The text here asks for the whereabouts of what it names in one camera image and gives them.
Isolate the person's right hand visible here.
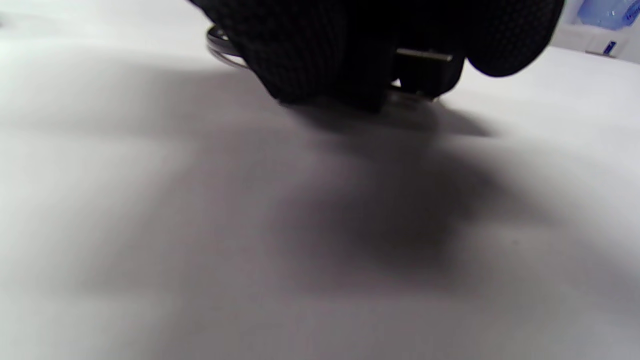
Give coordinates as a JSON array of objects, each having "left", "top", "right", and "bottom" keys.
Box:
[{"left": 187, "top": 0, "right": 566, "bottom": 113}]

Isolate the black toaster power cord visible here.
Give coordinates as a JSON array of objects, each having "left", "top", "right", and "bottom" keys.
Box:
[{"left": 206, "top": 25, "right": 467, "bottom": 102}]

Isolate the blue plastic object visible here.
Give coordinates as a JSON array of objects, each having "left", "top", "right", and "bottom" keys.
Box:
[{"left": 576, "top": 0, "right": 640, "bottom": 32}]

